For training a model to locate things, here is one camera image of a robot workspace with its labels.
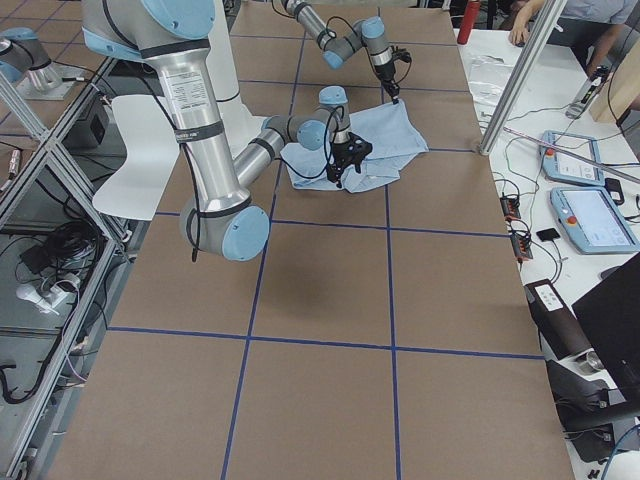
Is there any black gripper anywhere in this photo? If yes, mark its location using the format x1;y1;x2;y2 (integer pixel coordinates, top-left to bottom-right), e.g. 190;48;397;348
374;63;400;104
326;143;350;188

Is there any light blue button shirt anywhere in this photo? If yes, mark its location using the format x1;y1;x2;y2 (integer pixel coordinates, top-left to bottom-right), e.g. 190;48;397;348
281;98;430;195

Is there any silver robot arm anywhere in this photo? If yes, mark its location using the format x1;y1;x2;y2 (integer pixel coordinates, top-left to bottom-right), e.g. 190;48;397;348
82;1;372;261
281;1;411;104

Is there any second grey robot arm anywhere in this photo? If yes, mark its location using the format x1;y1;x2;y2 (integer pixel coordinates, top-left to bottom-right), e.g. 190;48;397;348
1;27;67;100

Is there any clear plastic bag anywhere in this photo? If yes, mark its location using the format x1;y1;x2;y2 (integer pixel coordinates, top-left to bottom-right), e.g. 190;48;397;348
462;53;513;122

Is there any red water bottle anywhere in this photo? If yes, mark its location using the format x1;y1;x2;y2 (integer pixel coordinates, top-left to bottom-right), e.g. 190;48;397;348
457;0;481;45

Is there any orange circuit board upper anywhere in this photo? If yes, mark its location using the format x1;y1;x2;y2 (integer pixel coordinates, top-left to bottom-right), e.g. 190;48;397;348
500;195;521;221

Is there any orange circuit board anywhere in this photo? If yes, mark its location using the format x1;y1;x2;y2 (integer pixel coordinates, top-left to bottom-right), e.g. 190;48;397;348
510;231;533;263
500;195;521;221

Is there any upper teach pendant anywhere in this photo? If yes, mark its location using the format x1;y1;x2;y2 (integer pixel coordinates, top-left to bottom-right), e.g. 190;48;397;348
539;129;609;187

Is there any teach pendant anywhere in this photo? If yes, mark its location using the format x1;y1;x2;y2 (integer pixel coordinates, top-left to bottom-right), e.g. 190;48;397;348
539;129;609;187
549;187;639;255

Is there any white plastic chair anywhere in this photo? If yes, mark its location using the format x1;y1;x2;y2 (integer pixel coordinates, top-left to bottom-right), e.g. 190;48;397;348
92;94;179;221

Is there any orange circuit board lower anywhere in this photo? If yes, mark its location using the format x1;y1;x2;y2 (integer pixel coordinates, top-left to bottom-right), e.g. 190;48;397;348
510;231;533;263

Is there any seated person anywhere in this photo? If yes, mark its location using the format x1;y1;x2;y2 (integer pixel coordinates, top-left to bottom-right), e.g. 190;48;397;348
501;0;637;76

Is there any black small square device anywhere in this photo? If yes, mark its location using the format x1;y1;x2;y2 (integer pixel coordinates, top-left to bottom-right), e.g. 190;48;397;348
536;228;561;242

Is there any lower teach pendant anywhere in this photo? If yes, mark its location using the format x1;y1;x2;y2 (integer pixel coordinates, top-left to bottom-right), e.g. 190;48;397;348
549;187;639;255

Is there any black box with white label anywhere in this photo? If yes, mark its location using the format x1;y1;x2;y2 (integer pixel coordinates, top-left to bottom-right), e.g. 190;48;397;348
524;279;592;359

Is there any white power strip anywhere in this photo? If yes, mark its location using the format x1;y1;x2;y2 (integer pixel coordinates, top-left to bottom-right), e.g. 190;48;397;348
16;280;80;315

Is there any white pedestal column with base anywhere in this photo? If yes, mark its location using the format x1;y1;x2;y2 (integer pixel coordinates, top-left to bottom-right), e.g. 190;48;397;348
206;0;264;157

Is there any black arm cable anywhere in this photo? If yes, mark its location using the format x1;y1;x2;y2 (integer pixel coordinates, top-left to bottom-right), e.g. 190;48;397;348
189;107;346;264
269;0;414;81

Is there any aluminium frame post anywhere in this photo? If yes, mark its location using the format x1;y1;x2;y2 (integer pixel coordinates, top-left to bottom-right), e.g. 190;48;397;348
477;0;566;155

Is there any aluminium side frame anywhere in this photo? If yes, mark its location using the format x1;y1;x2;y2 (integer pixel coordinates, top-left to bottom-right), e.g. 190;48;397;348
1;77;127;479

